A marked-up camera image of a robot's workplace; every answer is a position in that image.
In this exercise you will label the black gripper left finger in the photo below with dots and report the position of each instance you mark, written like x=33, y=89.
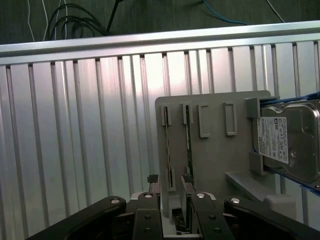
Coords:
x=100, y=215

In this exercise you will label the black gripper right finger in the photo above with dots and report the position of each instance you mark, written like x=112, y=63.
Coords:
x=250, y=217

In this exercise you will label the grey parts rack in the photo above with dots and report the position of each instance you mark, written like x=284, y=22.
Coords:
x=212, y=155

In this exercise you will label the hard disk in blue caddy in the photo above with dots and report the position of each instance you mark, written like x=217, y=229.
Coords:
x=295, y=140

